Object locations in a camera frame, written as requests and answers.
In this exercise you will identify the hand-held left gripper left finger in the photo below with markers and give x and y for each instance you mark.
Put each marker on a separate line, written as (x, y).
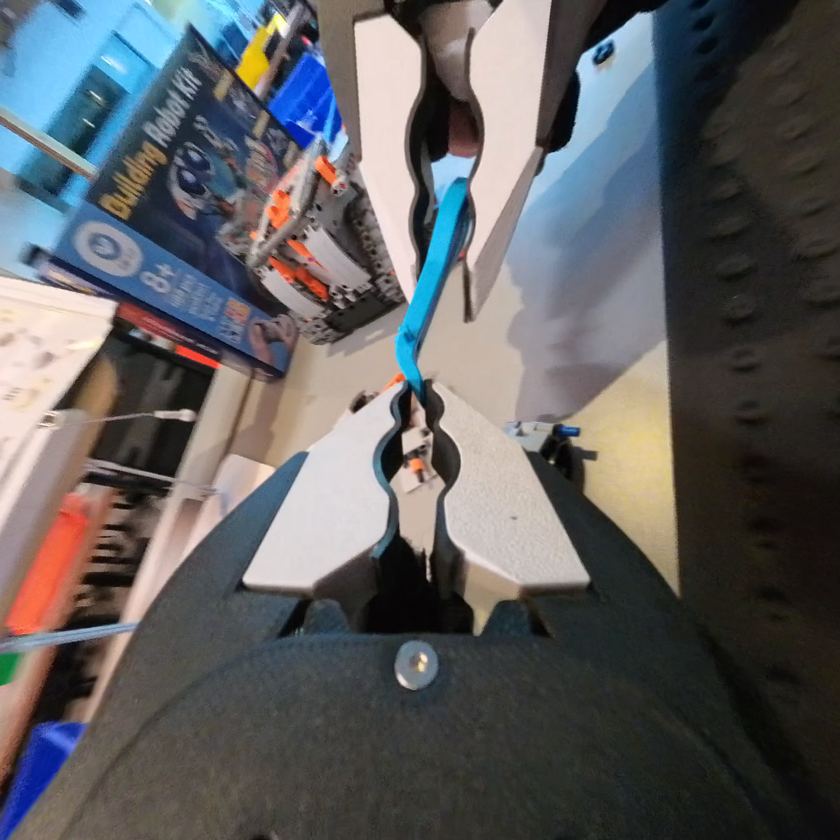
(315, 525)

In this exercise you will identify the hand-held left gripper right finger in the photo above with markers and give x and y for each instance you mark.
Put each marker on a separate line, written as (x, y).
(512, 525)

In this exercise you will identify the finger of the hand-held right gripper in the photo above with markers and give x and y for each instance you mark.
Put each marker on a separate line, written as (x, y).
(387, 98)
(512, 98)

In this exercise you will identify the grey black wheel Lego assembly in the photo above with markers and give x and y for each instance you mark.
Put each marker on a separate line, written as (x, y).
(525, 433)

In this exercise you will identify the grey orange axle assembly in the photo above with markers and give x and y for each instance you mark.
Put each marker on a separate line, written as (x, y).
(417, 466)

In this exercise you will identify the light blue plastic tool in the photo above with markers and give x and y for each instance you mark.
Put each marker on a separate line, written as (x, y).
(436, 262)

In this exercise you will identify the person's right hand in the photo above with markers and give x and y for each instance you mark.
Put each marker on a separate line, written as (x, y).
(463, 131)

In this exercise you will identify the blue plastic bin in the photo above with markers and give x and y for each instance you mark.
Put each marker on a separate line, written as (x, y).
(39, 761)
(305, 98)

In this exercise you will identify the yellow plastic bin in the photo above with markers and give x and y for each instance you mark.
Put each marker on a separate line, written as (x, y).
(259, 52)

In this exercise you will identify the grey orange toy robot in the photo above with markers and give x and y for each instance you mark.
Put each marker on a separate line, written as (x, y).
(315, 262)

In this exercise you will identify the blue robot kit box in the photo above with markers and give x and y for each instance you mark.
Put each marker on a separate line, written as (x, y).
(184, 197)

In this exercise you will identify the black dimpled panel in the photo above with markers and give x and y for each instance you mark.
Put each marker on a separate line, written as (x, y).
(754, 328)

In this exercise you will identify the white instruction booklet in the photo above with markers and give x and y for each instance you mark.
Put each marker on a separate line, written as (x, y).
(39, 341)

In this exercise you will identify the green object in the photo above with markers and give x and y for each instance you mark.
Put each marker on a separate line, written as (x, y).
(8, 669)

